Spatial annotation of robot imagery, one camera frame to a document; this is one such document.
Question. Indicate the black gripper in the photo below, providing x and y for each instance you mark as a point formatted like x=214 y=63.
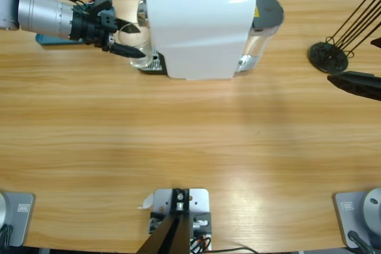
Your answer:
x=89 y=28

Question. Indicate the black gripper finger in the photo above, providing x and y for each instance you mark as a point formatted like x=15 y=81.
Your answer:
x=360 y=84
x=377 y=43

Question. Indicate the clear drinking glass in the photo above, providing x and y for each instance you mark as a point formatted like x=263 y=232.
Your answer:
x=138 y=43

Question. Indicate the white capsule coffee machine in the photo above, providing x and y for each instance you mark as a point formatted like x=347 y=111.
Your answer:
x=196 y=34

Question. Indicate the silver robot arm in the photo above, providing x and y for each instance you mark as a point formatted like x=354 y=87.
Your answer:
x=38 y=13

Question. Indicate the black capsule holder with rods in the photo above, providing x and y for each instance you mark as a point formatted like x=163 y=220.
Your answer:
x=323 y=57

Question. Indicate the teal plastic tray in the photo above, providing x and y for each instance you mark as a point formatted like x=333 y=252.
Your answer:
x=44 y=40

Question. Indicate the clear water tank dark lid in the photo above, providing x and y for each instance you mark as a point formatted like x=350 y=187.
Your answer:
x=268 y=10

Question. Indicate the white paper tag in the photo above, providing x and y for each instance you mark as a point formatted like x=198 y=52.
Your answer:
x=146 y=202

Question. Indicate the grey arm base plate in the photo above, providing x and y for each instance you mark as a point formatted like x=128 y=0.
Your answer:
x=354 y=215
x=21 y=221

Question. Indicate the white camera mount dark post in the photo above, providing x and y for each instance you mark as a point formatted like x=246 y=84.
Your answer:
x=198 y=203

